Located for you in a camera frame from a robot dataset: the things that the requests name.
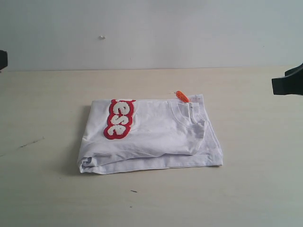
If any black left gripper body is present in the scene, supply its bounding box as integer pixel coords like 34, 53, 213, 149
0, 50, 8, 70

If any white t-shirt red lettering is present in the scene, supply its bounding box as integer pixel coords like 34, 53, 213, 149
77, 95, 223, 175

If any orange neck tag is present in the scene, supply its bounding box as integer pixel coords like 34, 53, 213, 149
175, 90, 190, 103

